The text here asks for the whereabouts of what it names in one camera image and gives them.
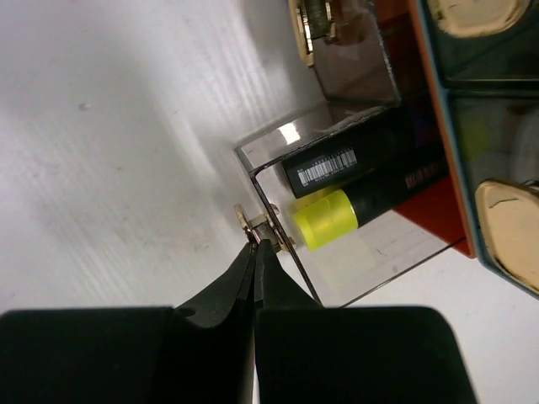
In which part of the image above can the teal drawer box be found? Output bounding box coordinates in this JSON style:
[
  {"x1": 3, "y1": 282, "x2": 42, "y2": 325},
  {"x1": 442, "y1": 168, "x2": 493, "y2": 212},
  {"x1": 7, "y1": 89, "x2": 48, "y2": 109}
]
[{"x1": 235, "y1": 1, "x2": 538, "y2": 306}]

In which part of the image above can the purple cap highlighter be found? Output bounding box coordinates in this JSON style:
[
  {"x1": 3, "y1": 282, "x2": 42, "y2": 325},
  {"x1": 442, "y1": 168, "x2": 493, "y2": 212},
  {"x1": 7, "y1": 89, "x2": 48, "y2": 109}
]
[{"x1": 280, "y1": 107, "x2": 422, "y2": 200}]

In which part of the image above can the yellow cap highlighter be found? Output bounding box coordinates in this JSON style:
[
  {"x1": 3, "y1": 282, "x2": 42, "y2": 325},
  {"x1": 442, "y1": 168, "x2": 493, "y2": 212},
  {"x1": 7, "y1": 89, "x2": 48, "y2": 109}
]
[{"x1": 292, "y1": 144, "x2": 448, "y2": 251}]

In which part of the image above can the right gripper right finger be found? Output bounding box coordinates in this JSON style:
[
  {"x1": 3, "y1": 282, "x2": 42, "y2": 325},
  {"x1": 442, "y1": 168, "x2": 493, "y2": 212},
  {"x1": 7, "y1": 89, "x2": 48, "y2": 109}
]
[{"x1": 254, "y1": 241, "x2": 477, "y2": 403}]

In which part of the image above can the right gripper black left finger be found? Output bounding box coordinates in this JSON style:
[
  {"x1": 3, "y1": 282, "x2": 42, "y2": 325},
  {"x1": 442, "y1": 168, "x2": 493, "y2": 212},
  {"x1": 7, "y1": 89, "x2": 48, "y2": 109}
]
[{"x1": 1, "y1": 243, "x2": 257, "y2": 403}]

